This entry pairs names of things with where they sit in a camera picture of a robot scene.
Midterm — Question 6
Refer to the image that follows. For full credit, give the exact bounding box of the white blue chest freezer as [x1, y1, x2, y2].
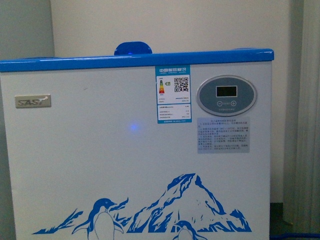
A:
[0, 48, 274, 240]

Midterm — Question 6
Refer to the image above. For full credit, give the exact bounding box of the blue energy label sticker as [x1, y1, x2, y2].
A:
[155, 65, 192, 124]

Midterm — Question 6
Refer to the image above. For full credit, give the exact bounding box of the grey instruction sticker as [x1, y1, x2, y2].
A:
[197, 116, 250, 154]

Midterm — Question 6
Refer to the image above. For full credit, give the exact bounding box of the grey oval control panel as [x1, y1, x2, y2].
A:
[196, 75, 258, 117]

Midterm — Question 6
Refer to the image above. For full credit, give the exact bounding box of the silver brand badge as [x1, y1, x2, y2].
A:
[14, 94, 52, 109]

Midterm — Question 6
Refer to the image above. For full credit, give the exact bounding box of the blue freezer lid handle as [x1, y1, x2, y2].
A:
[114, 41, 153, 56]

